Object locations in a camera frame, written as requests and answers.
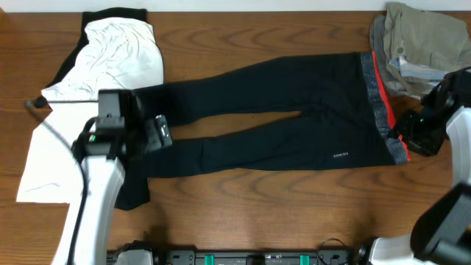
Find black leggings grey red waistband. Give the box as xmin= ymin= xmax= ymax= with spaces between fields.
xmin=128 ymin=53 xmax=409 ymax=178

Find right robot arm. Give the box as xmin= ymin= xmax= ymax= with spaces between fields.
xmin=355 ymin=67 xmax=470 ymax=265

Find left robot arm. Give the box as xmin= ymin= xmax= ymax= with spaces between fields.
xmin=53 ymin=89 xmax=172 ymax=264

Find grey folded garment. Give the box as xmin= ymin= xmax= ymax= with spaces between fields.
xmin=369 ymin=15 xmax=420 ymax=99

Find black garment under pile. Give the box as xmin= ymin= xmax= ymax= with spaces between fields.
xmin=32 ymin=7 xmax=152 ymax=211

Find white t-shirt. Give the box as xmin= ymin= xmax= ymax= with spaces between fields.
xmin=16 ymin=17 xmax=164 ymax=203

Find khaki folded shorts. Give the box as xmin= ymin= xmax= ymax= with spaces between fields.
xmin=382 ymin=2 xmax=471 ymax=97

